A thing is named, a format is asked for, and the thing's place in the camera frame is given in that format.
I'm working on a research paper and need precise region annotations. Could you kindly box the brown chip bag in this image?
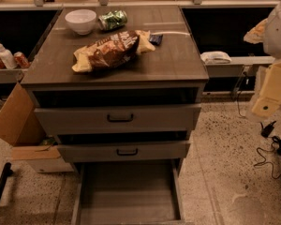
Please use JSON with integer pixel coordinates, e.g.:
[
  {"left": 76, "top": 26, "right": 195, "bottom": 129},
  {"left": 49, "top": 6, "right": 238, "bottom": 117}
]
[{"left": 72, "top": 30, "right": 155, "bottom": 72}]

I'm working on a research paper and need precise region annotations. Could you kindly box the middle drawer with handle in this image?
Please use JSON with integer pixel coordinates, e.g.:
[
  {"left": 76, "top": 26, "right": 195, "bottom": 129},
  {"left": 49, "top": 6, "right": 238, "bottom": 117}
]
[{"left": 57, "top": 141, "right": 189, "bottom": 163}]

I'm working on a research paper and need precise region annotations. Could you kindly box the top drawer with handle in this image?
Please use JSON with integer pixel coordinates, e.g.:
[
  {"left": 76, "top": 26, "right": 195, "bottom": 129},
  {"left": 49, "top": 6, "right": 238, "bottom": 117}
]
[{"left": 35, "top": 104, "right": 200, "bottom": 135}]

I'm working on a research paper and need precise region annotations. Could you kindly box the open bottom drawer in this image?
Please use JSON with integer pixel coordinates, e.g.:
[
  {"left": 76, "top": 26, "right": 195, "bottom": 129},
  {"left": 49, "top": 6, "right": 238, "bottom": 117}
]
[{"left": 71, "top": 160, "right": 185, "bottom": 225}]

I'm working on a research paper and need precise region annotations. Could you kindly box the folded white cloth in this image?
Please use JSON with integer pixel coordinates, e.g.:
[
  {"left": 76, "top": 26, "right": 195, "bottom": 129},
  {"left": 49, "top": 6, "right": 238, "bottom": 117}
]
[{"left": 200, "top": 51, "right": 231, "bottom": 64}]

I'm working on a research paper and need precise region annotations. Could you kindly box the black power adapter cable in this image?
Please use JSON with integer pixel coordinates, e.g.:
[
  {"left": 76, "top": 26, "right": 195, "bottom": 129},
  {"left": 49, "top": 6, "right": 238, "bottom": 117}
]
[{"left": 235, "top": 75, "right": 281, "bottom": 180}]

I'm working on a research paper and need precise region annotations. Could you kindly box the dark blue snack bar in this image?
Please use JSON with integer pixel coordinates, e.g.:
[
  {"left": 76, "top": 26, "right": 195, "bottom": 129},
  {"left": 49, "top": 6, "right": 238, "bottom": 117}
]
[{"left": 149, "top": 35, "right": 163, "bottom": 46}]

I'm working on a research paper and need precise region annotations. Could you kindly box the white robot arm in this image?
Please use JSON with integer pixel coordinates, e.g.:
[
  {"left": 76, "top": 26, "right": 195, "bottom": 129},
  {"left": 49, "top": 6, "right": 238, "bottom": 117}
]
[{"left": 244, "top": 1, "right": 281, "bottom": 122}]

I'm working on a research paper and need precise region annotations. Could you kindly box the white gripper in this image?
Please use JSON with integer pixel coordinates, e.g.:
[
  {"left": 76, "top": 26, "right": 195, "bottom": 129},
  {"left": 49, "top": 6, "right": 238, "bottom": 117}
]
[{"left": 244, "top": 19, "right": 281, "bottom": 122}]

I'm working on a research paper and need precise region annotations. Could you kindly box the drawer with handle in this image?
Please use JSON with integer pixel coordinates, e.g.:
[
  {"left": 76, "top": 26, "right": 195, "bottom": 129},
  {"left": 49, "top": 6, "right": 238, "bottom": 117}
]
[
  {"left": 35, "top": 104, "right": 200, "bottom": 135},
  {"left": 57, "top": 141, "right": 189, "bottom": 163}
]

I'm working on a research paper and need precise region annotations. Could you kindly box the grey drawer cabinet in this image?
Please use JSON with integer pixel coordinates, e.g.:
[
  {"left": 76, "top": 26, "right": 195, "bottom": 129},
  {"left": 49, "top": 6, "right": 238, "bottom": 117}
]
[{"left": 22, "top": 6, "right": 208, "bottom": 225}]

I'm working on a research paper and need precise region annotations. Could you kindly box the white ceramic bowl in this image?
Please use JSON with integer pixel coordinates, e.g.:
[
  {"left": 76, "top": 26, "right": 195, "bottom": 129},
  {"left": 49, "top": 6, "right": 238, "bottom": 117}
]
[{"left": 65, "top": 9, "right": 96, "bottom": 35}]

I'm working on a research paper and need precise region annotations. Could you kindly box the white pump bottle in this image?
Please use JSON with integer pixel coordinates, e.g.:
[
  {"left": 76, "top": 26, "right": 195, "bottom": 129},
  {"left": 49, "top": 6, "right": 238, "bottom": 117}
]
[{"left": 0, "top": 42, "right": 17, "bottom": 69}]

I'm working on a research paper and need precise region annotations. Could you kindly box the black bar left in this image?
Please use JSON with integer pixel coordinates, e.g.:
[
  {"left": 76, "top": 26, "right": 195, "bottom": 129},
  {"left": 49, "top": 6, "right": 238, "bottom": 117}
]
[{"left": 0, "top": 162, "right": 14, "bottom": 225}]

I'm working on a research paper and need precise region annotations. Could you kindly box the cardboard box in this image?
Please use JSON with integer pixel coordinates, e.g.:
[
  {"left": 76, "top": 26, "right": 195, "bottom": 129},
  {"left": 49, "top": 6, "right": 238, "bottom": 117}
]
[{"left": 0, "top": 83, "right": 73, "bottom": 173}]

